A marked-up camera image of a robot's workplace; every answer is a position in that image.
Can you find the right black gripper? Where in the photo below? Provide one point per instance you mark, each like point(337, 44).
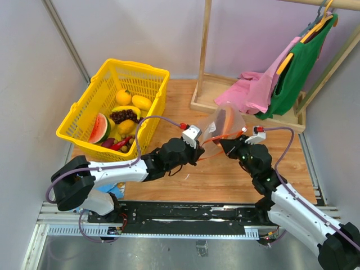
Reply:
point(231, 145)

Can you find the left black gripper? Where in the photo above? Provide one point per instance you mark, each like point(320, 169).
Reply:
point(196, 152)

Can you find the clear zip top bag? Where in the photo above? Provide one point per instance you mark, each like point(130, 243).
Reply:
point(211, 144)

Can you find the yellow pear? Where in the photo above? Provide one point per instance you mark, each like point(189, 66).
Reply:
point(126, 127)

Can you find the watermelon slice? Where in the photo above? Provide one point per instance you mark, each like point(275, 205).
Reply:
point(101, 129)

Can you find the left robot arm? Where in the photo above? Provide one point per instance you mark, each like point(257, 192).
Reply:
point(76, 184)

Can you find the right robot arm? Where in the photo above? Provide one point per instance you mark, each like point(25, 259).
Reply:
point(335, 245)

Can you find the brown longan bunch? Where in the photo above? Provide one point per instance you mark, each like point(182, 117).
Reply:
point(127, 147)

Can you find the pink shirt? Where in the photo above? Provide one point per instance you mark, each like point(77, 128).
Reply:
point(252, 92)

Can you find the yellow mango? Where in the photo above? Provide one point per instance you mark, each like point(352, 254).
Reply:
point(141, 102)

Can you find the wooden clothes rack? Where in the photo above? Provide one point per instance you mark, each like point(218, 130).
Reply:
point(210, 86)

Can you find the red chili pepper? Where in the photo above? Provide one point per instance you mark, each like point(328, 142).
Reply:
point(120, 144)

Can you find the blue patterned cloth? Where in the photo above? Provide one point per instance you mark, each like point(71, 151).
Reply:
point(117, 189)

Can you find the dark red grape bunch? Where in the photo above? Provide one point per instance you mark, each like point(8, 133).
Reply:
point(121, 116)

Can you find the yellow banana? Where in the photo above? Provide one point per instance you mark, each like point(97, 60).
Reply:
point(126, 108)

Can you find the green shirt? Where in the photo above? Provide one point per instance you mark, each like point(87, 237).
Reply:
point(294, 76)

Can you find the orange fruit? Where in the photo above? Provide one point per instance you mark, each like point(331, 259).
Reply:
point(123, 97)

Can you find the yellow plastic basket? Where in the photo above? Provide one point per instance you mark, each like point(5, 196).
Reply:
point(99, 97)

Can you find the grey hanger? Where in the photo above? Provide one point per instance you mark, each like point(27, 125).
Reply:
point(311, 25)

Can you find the yellow hanger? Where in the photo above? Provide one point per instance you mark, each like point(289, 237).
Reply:
point(314, 29)

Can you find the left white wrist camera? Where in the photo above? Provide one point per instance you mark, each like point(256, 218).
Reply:
point(191, 134)

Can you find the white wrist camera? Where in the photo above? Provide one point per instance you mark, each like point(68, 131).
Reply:
point(258, 136)
point(191, 134)

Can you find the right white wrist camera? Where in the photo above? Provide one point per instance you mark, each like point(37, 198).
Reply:
point(258, 136)

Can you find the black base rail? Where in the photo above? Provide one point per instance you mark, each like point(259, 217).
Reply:
point(197, 220)

